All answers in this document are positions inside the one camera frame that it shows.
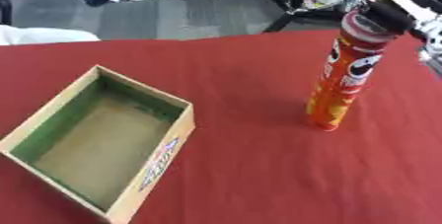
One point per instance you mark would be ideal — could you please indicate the orange chip can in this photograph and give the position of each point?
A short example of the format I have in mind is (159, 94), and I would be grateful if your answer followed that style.
(342, 76)

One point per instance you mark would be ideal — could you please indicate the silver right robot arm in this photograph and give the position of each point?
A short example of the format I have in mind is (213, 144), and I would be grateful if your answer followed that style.
(433, 42)

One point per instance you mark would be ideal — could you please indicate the tan cardboard box green inside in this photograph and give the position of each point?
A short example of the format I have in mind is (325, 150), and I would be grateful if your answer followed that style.
(98, 145)

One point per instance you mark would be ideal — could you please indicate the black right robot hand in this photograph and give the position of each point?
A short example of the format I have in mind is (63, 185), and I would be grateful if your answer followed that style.
(387, 13)

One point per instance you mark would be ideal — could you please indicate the black tripod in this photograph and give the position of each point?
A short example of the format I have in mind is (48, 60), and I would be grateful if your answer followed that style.
(296, 1)

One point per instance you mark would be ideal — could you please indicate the white fabric bundle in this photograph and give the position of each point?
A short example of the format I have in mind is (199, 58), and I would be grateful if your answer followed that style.
(40, 35)

